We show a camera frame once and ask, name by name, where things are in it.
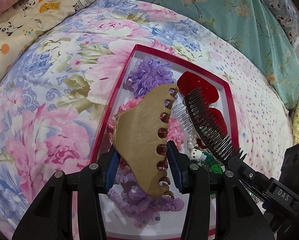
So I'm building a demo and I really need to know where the black hair comb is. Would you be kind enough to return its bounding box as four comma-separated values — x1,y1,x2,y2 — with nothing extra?
184,90,243,166

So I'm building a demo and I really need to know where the tan hair claw clip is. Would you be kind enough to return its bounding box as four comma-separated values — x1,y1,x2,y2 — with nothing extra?
112,83,179,198

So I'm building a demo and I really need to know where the red jewelry tray box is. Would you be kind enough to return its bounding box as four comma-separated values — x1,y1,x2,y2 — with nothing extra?
90,44,239,239

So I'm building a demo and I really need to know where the white skull charm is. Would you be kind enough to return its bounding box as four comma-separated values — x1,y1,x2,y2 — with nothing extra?
189,147,207,163

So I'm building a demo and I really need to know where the pink frilly scrunchie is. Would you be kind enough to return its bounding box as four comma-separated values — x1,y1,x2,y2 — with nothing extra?
107,94,185,150

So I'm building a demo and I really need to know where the green hair accessory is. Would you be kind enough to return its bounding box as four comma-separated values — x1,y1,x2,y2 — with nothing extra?
201,152,224,174

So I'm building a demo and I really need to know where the lilac fabric scrunchie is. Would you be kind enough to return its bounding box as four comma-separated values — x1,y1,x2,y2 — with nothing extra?
107,173,185,228

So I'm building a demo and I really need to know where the red velvet bow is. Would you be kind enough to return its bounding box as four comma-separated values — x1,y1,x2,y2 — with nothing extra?
177,71,228,135

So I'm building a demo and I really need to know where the floral bed sheet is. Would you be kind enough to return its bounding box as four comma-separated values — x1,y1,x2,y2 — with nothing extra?
0,0,293,238

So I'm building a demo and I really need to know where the purple frilly scrunchie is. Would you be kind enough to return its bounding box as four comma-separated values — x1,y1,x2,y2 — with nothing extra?
125,56,176,99

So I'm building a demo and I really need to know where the teal floral duvet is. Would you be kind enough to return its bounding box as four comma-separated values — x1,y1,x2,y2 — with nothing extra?
71,0,299,111

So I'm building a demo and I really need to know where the cream panda print pillow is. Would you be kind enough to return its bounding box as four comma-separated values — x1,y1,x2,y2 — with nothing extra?
0,0,96,81

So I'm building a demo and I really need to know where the white patterned pillow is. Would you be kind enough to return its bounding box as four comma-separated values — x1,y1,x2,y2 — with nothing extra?
262,0,298,47

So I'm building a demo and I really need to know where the white pearl bracelet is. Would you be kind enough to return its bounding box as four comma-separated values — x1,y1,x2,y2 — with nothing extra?
186,129,199,153

